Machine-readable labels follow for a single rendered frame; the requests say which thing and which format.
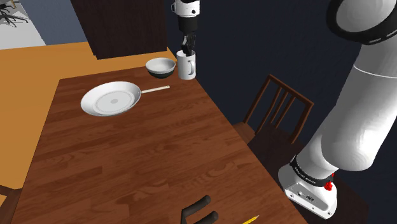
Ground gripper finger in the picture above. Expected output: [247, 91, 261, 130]
[181, 33, 191, 57]
[189, 33, 197, 57]

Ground white mug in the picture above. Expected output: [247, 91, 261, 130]
[176, 49, 197, 81]

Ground black and white bowl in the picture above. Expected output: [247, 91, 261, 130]
[145, 57, 177, 80]

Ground dark wooden cabinet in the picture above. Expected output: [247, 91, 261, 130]
[70, 0, 169, 60]

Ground white frying pan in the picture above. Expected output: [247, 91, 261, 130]
[80, 81, 171, 117]

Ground brown wooden chair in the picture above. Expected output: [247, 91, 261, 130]
[0, 185, 23, 224]
[232, 73, 315, 178]

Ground brown wooden table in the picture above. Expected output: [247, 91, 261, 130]
[10, 66, 309, 224]

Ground black office chair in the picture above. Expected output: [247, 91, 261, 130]
[0, 0, 29, 28]

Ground yellow pencil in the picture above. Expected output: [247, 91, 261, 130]
[241, 214, 260, 224]

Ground black two-handled tool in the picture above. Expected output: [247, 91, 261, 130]
[180, 195, 219, 224]

